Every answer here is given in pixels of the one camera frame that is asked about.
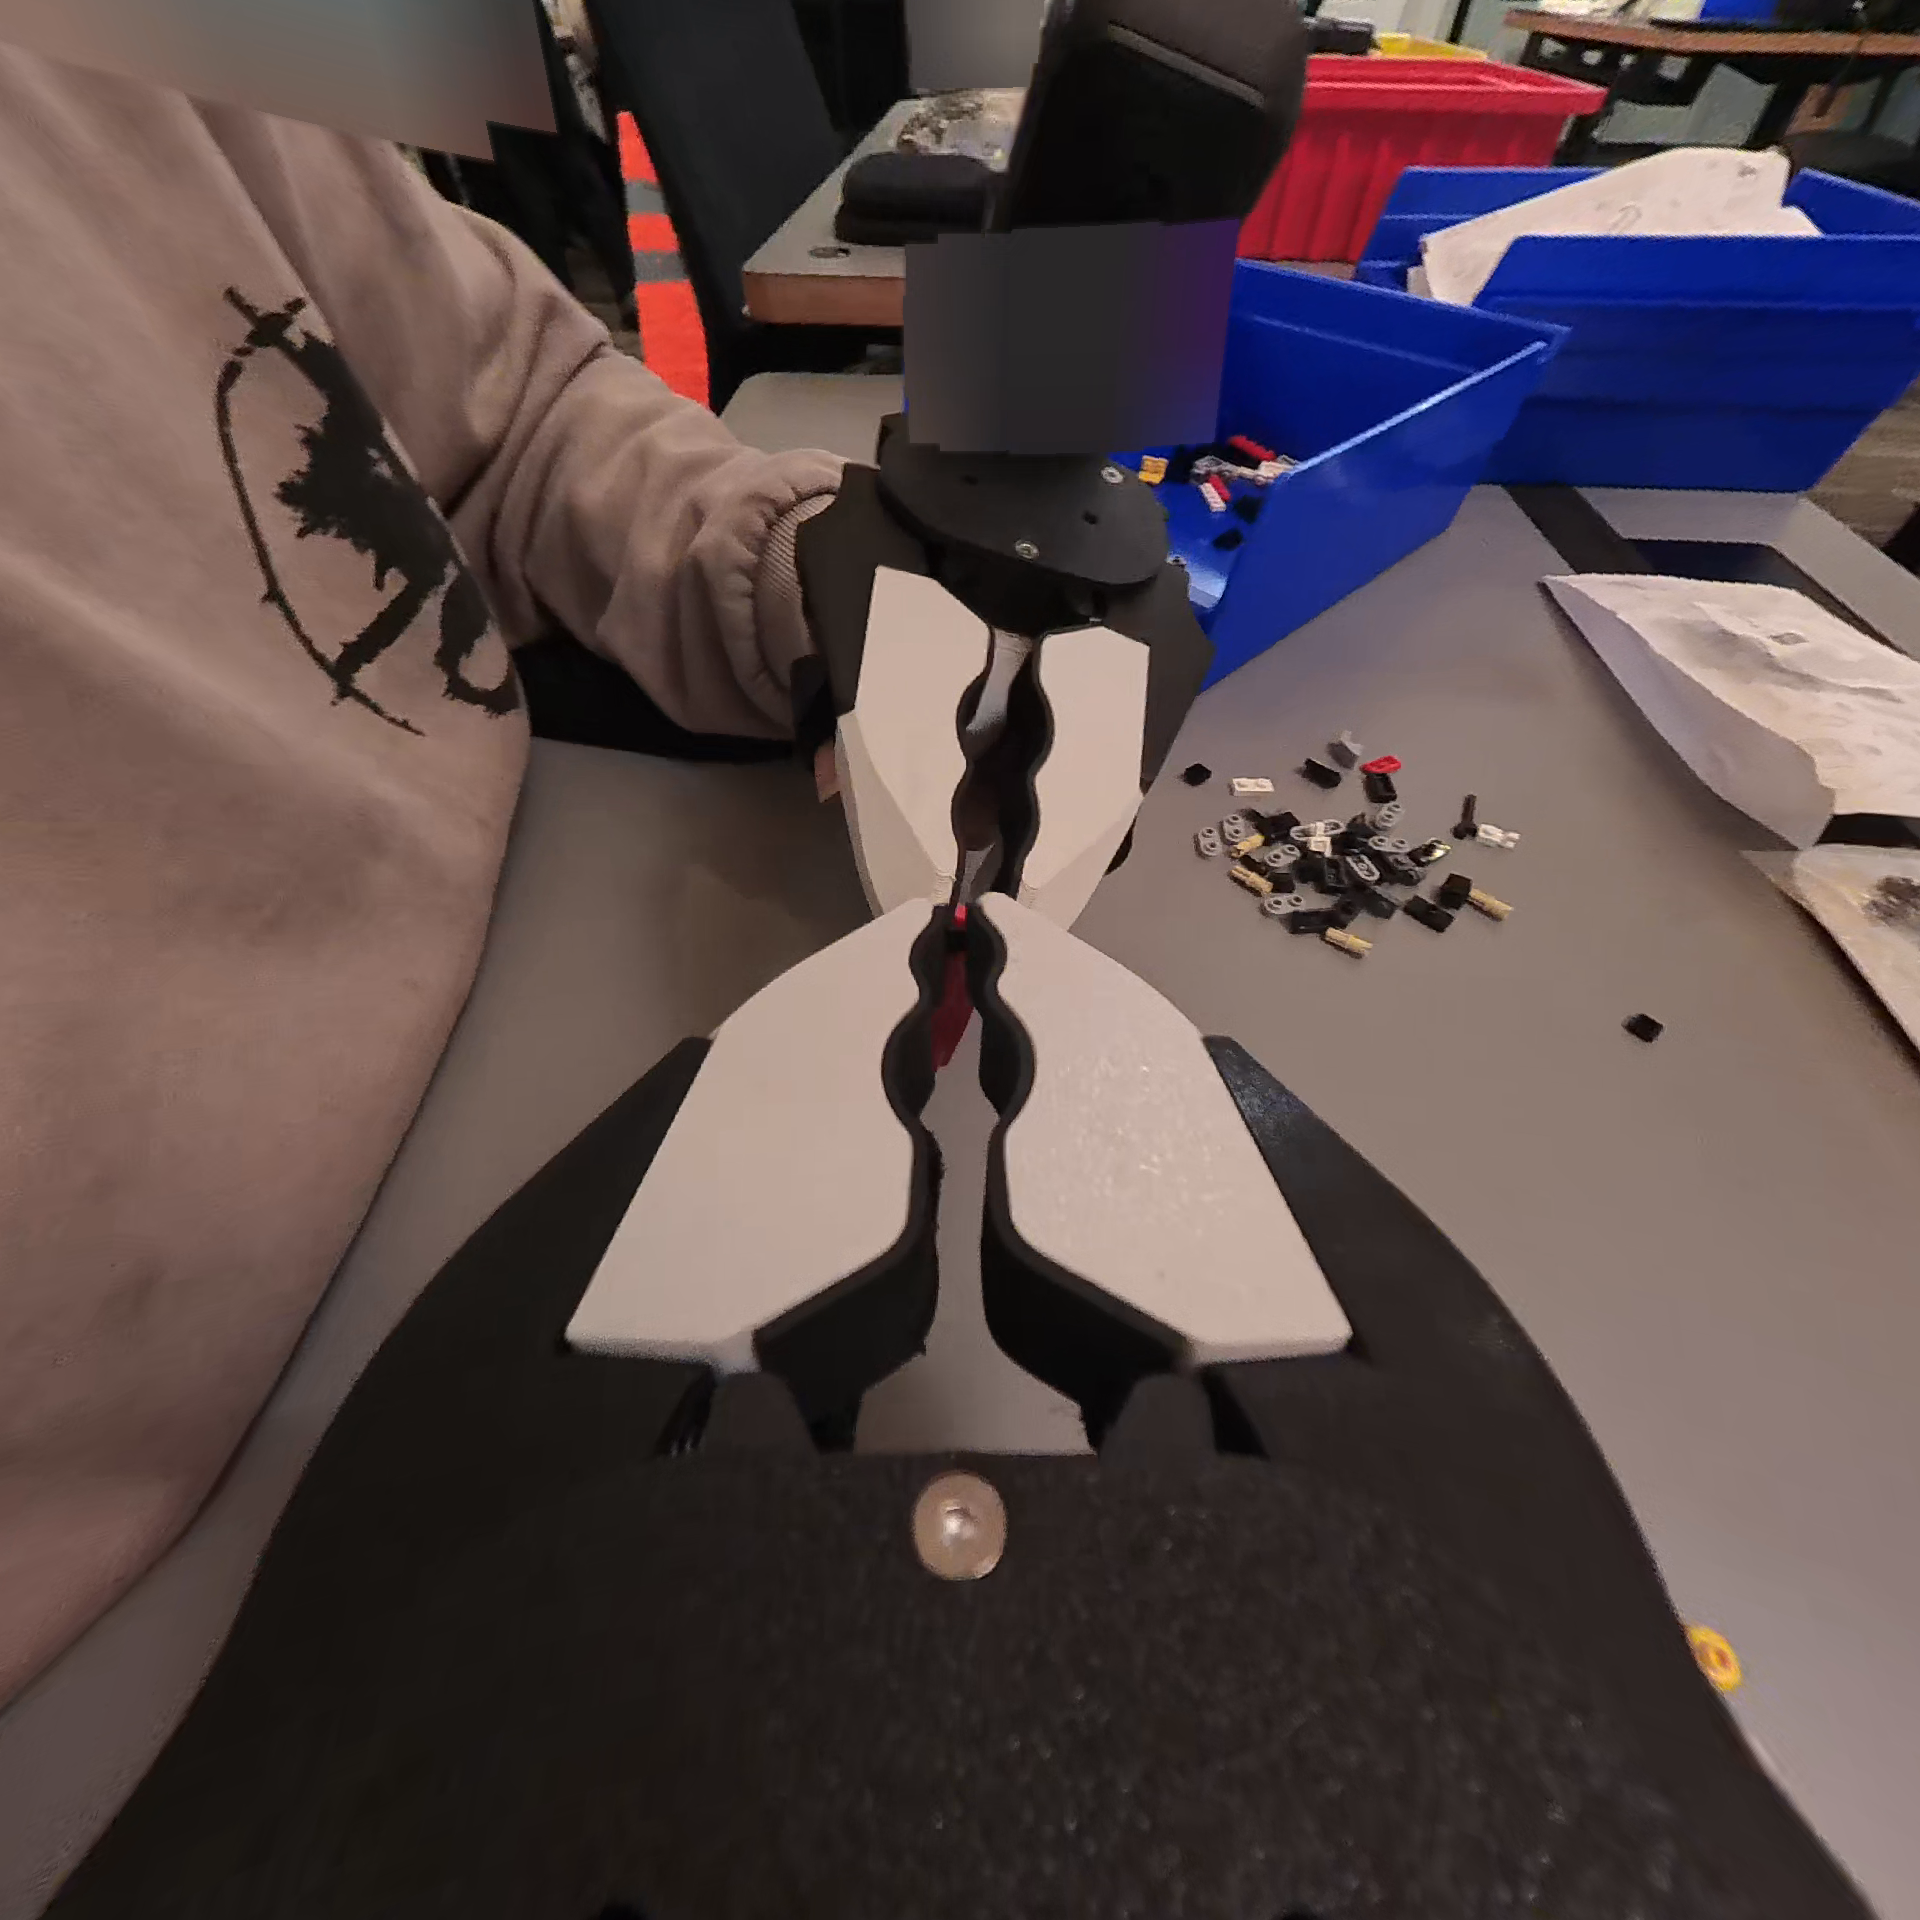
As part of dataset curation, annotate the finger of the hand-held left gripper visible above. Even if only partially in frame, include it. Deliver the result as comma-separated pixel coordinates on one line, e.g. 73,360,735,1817
830,562,993,922
1021,621,1155,926

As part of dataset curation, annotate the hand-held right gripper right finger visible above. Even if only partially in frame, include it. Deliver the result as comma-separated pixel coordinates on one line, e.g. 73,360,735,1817
970,895,1357,1450

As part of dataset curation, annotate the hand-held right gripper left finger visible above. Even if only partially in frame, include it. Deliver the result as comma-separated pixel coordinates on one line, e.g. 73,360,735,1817
565,895,962,1454

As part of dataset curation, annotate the red toy figure torso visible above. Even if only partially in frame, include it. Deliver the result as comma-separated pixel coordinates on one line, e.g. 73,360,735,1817
932,895,977,1069

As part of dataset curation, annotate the pile of small toy bricks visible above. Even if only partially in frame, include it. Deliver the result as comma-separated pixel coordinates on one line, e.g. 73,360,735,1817
1185,734,1669,1046

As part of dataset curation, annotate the heap of mixed toy bricks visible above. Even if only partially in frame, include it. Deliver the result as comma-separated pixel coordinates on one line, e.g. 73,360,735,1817
1130,440,1301,566

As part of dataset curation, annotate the blue plastic bin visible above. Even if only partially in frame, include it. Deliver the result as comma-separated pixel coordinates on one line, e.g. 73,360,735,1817
1357,164,1920,496
1110,260,1574,694

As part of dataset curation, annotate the grey desk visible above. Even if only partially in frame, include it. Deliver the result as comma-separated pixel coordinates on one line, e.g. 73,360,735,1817
0,366,1920,1920

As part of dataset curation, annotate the black zip case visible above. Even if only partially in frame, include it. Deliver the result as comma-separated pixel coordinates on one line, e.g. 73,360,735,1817
835,146,1007,248

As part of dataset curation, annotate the red plastic bin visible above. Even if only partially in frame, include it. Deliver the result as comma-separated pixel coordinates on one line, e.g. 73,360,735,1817
1234,56,1609,267

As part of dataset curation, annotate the wooden top table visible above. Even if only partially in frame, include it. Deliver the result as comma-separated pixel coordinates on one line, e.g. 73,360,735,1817
742,94,1029,325
1503,6,1920,92

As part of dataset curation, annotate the black office chair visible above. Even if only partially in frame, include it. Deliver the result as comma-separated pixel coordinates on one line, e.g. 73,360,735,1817
585,0,845,414

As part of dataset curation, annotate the white printed paper bag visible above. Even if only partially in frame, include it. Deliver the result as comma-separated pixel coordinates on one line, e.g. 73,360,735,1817
1410,146,1823,302
1545,571,1920,855

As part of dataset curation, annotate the orange striped cloth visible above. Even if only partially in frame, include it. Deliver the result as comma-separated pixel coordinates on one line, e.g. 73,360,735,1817
612,109,709,414

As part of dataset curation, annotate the clear bag of small parts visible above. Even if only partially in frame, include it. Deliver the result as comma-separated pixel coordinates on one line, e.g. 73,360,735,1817
1751,847,1920,1053

